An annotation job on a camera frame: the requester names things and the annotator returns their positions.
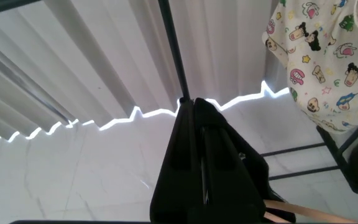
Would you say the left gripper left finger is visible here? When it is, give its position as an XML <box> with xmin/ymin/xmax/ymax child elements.
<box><xmin>150</xmin><ymin>98</ymin><xmax>204</xmax><ymax>223</ymax></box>

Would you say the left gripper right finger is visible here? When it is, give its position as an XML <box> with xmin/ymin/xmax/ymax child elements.
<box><xmin>200</xmin><ymin>126</ymin><xmax>266</xmax><ymax>223</ymax></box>

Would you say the black garment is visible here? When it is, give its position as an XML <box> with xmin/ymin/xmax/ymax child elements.
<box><xmin>193</xmin><ymin>97</ymin><xmax>297</xmax><ymax>223</ymax></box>

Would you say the pink clothes hanger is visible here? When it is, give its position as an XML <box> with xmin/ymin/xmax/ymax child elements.
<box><xmin>263</xmin><ymin>198</ymin><xmax>358</xmax><ymax>223</ymax></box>

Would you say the cream printed garment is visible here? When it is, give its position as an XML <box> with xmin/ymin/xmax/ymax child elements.
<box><xmin>262</xmin><ymin>0</ymin><xmax>358</xmax><ymax>134</ymax></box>

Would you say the black clothes rack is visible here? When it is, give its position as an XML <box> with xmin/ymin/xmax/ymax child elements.
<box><xmin>0</xmin><ymin>0</ymin><xmax>358</xmax><ymax>195</ymax></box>

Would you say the white curtain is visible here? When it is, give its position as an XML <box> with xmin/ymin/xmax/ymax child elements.
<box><xmin>0</xmin><ymin>0</ymin><xmax>291</xmax><ymax>146</ymax></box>

